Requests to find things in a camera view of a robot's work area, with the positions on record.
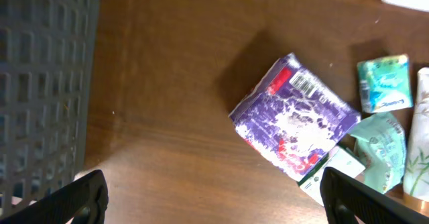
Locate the white leafy cream tube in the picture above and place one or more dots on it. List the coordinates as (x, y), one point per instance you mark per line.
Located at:
(415, 183)

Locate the small teal tissue pack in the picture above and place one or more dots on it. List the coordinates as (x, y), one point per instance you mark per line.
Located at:
(384, 84)

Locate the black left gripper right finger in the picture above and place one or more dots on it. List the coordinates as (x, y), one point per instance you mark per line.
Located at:
(347, 200)

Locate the grey plastic mesh basket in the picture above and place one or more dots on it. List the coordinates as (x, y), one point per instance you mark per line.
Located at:
(47, 51)

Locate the purple floral pack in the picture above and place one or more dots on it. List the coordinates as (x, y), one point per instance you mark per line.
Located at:
(292, 118)

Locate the green white soap box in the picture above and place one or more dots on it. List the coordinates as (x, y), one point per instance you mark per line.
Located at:
(340, 158)

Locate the mint green wipes packet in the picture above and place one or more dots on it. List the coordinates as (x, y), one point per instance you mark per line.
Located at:
(381, 146)

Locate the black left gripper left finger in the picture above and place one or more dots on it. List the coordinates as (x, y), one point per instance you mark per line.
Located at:
(83, 201)

